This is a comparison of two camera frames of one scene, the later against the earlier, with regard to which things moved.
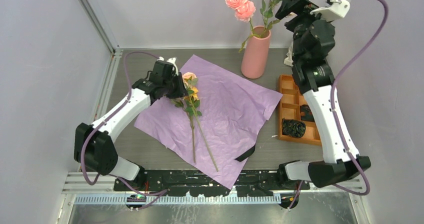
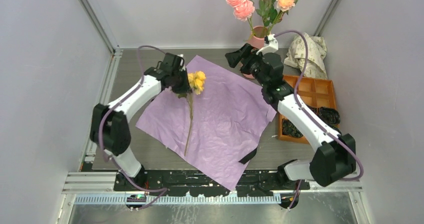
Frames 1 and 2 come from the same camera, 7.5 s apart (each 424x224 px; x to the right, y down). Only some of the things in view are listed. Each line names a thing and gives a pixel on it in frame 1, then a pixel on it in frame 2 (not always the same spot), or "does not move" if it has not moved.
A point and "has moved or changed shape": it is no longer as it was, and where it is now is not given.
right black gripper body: (301, 7) to (253, 64)
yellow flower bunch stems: (191, 102) to (196, 80)
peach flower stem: (190, 79) to (286, 0)
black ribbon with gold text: (246, 154) has moved or changed shape
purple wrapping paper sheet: (215, 120) does not move
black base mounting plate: (247, 183) does not move
